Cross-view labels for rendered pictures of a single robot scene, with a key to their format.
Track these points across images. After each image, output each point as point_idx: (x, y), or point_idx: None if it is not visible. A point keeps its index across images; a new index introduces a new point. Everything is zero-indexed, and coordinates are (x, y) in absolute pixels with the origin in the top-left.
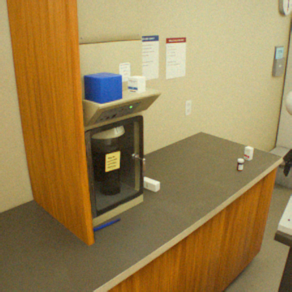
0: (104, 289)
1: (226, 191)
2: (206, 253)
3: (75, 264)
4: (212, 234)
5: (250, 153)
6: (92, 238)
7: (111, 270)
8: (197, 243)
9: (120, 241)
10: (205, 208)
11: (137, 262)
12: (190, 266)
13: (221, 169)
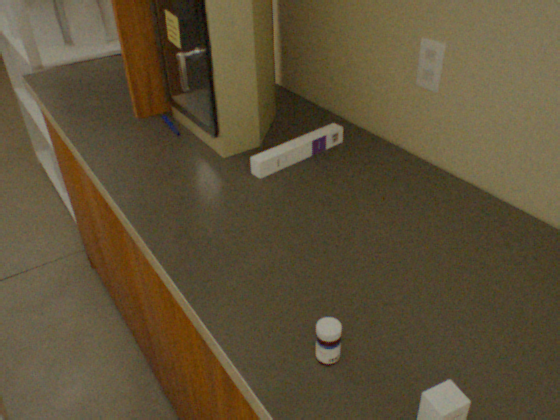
0: (58, 131)
1: (197, 275)
2: (178, 342)
3: (106, 109)
4: (176, 316)
5: (423, 412)
6: (135, 109)
7: (75, 127)
8: (153, 278)
9: (126, 135)
10: (148, 223)
11: (71, 143)
12: (155, 307)
13: (343, 305)
